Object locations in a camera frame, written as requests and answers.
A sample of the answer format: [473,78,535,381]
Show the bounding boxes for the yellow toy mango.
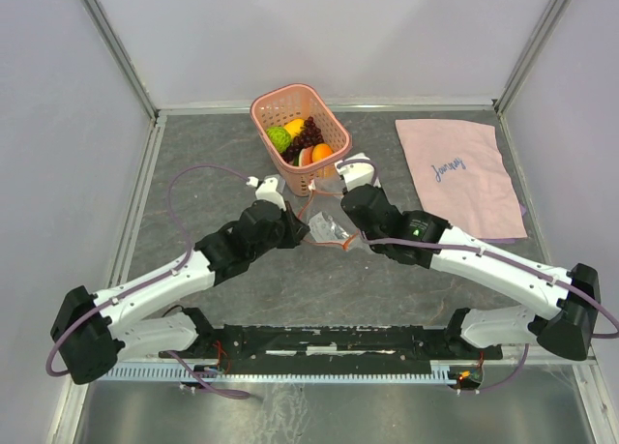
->
[283,118,305,138]

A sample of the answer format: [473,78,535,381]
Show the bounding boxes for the dark red toy grapes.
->
[281,116,324,164]

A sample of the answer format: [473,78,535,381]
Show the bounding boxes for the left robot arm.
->
[50,200,310,385]

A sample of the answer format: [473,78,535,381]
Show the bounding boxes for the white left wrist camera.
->
[246,174,286,211]

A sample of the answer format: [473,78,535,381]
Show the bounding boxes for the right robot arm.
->
[340,185,601,361]

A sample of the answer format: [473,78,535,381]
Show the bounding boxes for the light blue cable duct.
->
[101,362,457,385]

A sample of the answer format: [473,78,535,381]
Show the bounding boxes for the clear zip top bag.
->
[297,175,371,253]

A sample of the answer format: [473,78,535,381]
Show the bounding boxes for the toy peach slice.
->
[293,146,313,167]

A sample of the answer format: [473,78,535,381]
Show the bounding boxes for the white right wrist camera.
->
[335,153,380,192]

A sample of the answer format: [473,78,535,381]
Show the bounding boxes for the pink cloth with writing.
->
[396,119,527,242]

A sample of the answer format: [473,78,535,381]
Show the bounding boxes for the pink plastic basket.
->
[251,83,352,196]

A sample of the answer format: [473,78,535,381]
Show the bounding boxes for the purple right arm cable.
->
[338,157,619,397]

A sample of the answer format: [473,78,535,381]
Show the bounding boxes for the green toy fruit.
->
[266,126,292,154]

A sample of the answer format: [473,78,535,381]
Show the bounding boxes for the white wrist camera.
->
[335,153,380,192]
[246,174,286,211]

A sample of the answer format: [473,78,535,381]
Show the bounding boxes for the orange toy fruit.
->
[311,143,333,163]

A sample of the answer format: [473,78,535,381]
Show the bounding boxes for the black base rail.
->
[175,305,503,374]

